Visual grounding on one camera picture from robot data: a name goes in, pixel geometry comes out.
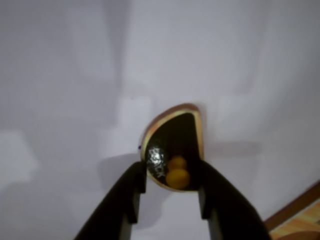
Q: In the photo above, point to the wooden shape puzzle board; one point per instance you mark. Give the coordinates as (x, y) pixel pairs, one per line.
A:
(300, 220)

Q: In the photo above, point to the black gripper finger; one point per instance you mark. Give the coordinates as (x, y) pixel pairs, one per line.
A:
(232, 215)
(115, 207)

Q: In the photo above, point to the black semicircle piece yellow pin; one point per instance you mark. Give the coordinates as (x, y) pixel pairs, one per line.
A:
(180, 135)

